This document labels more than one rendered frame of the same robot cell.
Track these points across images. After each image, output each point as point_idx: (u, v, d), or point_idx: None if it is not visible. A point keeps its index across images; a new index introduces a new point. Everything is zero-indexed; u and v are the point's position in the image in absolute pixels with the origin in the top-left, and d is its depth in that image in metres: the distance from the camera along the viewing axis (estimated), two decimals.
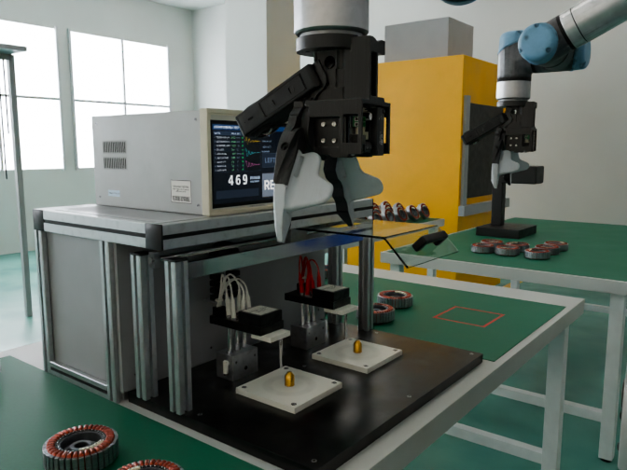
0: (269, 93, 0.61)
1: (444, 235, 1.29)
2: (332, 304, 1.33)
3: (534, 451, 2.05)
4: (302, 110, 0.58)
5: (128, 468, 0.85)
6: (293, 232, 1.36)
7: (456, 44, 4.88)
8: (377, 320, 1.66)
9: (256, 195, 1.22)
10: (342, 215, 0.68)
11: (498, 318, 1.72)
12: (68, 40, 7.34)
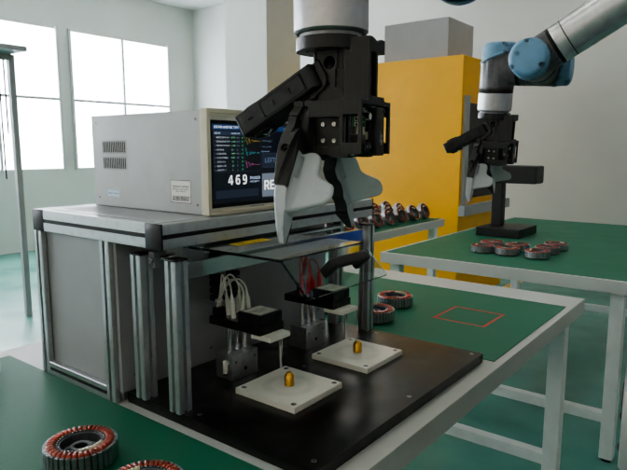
0: (269, 93, 0.61)
1: (364, 256, 1.04)
2: (332, 304, 1.33)
3: (534, 451, 2.05)
4: (302, 110, 0.58)
5: (128, 468, 0.85)
6: (184, 251, 1.11)
7: (456, 44, 4.88)
8: (377, 320, 1.66)
9: (256, 195, 1.22)
10: (341, 216, 0.68)
11: (498, 318, 1.72)
12: (68, 40, 7.34)
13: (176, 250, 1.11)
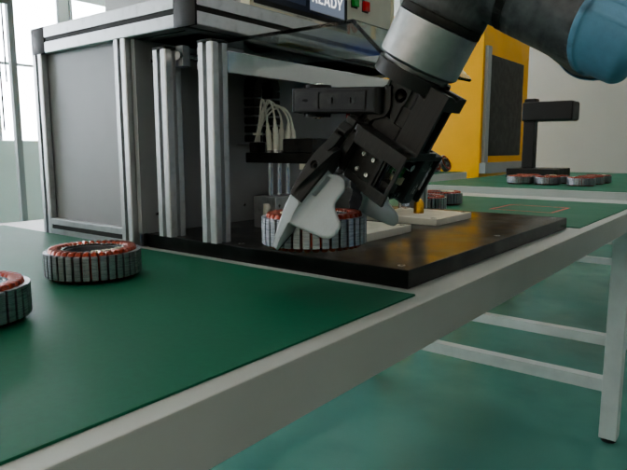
0: (331, 89, 0.57)
1: None
2: None
3: (592, 378, 1.83)
4: (351, 129, 0.55)
5: None
6: None
7: None
8: (428, 206, 1.44)
9: (302, 4, 1.00)
10: None
11: (564, 209, 1.51)
12: (69, 8, 7.12)
13: None
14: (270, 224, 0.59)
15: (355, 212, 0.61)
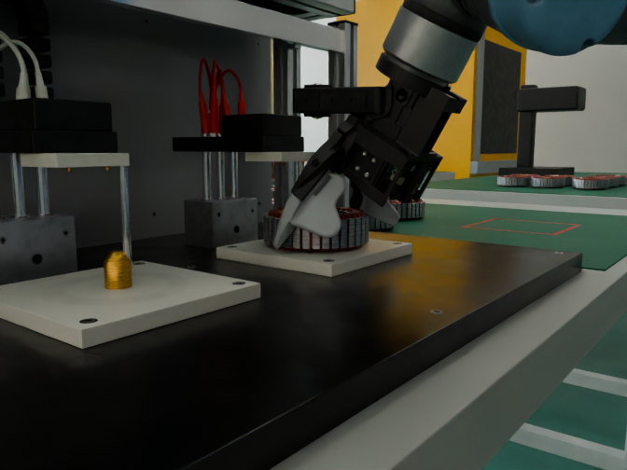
0: (331, 89, 0.57)
1: None
2: (260, 139, 0.61)
3: (610, 455, 1.32)
4: (352, 129, 0.55)
5: None
6: None
7: None
8: None
9: None
10: None
11: (574, 228, 1.00)
12: None
13: None
14: (271, 222, 0.59)
15: (356, 212, 0.60)
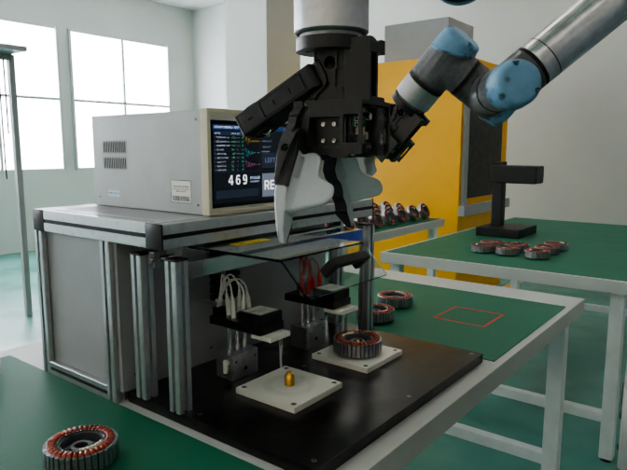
0: (269, 93, 0.61)
1: (364, 256, 1.04)
2: (332, 304, 1.33)
3: (534, 451, 2.05)
4: (302, 110, 0.58)
5: (346, 332, 1.38)
6: (185, 251, 1.11)
7: None
8: (377, 320, 1.66)
9: (256, 195, 1.22)
10: (341, 216, 0.68)
11: (498, 318, 1.73)
12: (68, 40, 7.34)
13: (176, 250, 1.11)
14: (337, 343, 1.32)
15: (376, 338, 1.33)
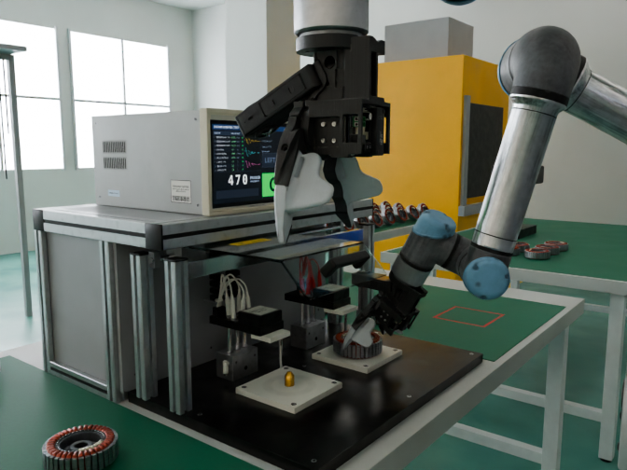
0: (269, 93, 0.61)
1: (364, 256, 1.04)
2: (332, 304, 1.33)
3: (534, 451, 2.05)
4: (302, 110, 0.58)
5: (346, 332, 1.37)
6: (184, 251, 1.11)
7: (456, 44, 4.88)
8: (377, 320, 1.66)
9: (256, 195, 1.22)
10: (341, 216, 0.68)
11: (498, 318, 1.72)
12: (68, 40, 7.34)
13: (176, 250, 1.11)
14: (337, 344, 1.32)
15: (376, 338, 1.32)
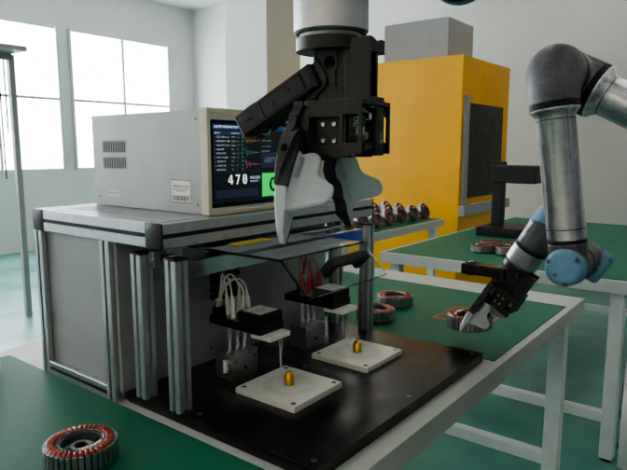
0: (269, 93, 0.61)
1: (364, 256, 1.04)
2: (332, 304, 1.33)
3: (534, 451, 2.05)
4: (302, 110, 0.58)
5: (456, 311, 1.50)
6: (184, 251, 1.11)
7: (456, 44, 4.88)
8: (377, 320, 1.66)
9: (256, 194, 1.22)
10: (341, 216, 0.68)
11: (498, 318, 1.72)
12: (68, 40, 7.34)
13: (176, 250, 1.11)
14: (454, 320, 1.44)
15: (488, 314, 1.45)
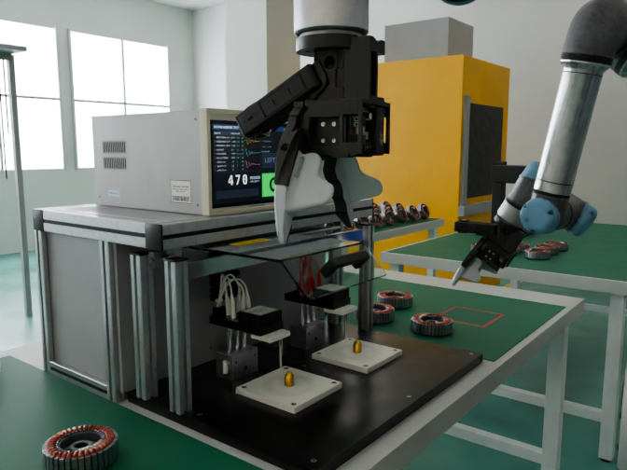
0: (269, 93, 0.61)
1: (364, 256, 1.04)
2: (332, 304, 1.33)
3: (534, 451, 2.05)
4: (302, 110, 0.58)
5: (420, 314, 1.63)
6: (184, 251, 1.11)
7: (456, 44, 4.88)
8: (377, 320, 1.66)
9: (256, 195, 1.22)
10: (341, 216, 0.68)
11: (498, 318, 1.72)
12: (68, 40, 7.34)
13: (176, 250, 1.11)
14: (417, 324, 1.57)
15: (449, 319, 1.59)
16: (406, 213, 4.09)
